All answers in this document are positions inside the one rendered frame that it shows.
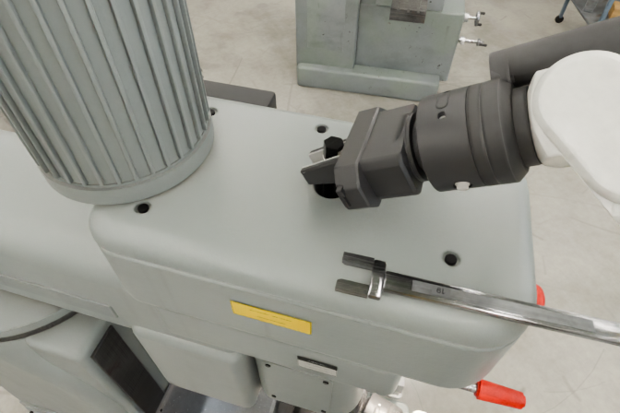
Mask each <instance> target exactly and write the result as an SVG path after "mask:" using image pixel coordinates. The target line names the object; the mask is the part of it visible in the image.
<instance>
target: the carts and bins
mask: <svg viewBox="0 0 620 413"><path fill-rule="evenodd" d="M569 1H570V0H566V1H565V2H564V4H563V7H562V9H561V11H560V13H559V15H558V16H557V17H555V19H554V20H555V22H556V23H560V22H562V21H563V20H564V17H563V15H564V13H565V11H566V7H567V5H568V3H569ZM571 1H572V3H573V4H574V6H575V7H576V9H577V10H578V12H579V13H580V15H581V16H582V17H583V18H584V20H585V21H586V23H587V24H588V25H589V24H592V23H595V22H599V21H602V20H606V19H608V18H614V17H618V16H620V0H571Z"/></svg>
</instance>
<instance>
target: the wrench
mask: <svg viewBox="0 0 620 413"><path fill-rule="evenodd" d="M342 263H343V264H345V265H346V266H354V267H358V268H361V269H366V270H370V271H372V276H371V280H370V285H366V284H363V283H358V282H354V281H350V280H346V279H342V278H341V279H337V283H336V287H335V291H337V292H341V293H345V294H349V295H353V296H357V297H361V298H365V299H367V297H368V298H369V299H373V300H377V301H380V299H381V295H382V290H383V291H384V292H387V293H391V294H396V295H400V296H403V297H407V298H412V299H415V300H419V301H427V302H431V303H435V304H439V305H443V306H447V307H451V308H455V309H459V310H463V311H467V312H471V313H478V314H482V315H487V316H491V317H494V318H498V319H503V320H507V321H510V322H515V323H519V324H523V325H530V326H534V327H539V328H542V329H546V330H550V331H555V332H558V333H562V334H567V335H571V336H578V337H582V338H586V339H590V340H594V341H598V342H602V343H606V344H610V345H614V346H618V347H620V323H617V322H613V321H609V320H604V319H601V318H596V317H592V316H588V315H584V314H580V313H572V312H568V311H564V310H559V309H556V308H551V307H547V306H542V305H539V304H534V303H530V302H525V301H518V300H514V299H510V298H506V297H502V296H497V295H494V294H489V293H485V292H480V291H477V290H472V289H464V288H461V287H456V286H452V285H448V284H444V283H439V282H435V281H431V280H427V279H423V278H418V277H411V276H407V275H402V274H399V273H394V272H390V271H386V267H387V262H385V261H381V260H375V258H373V257H368V256H363V255H359V254H352V253H347V252H344V254H343V257H342Z"/></svg>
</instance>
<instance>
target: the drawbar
mask: <svg viewBox="0 0 620 413"><path fill-rule="evenodd" d="M343 146H344V143H343V141H342V138H340V137H336V136H330V137H329V138H327V139H325V140H324V148H323V156H324V159H329V158H332V157H335V156H338V152H340V151H341V150H342V149H343ZM324 159H323V160H324ZM336 190H337V186H336V184H335V183H322V197H325V198H329V199H333V198H338V197H339V196H338V195H337V193H336Z"/></svg>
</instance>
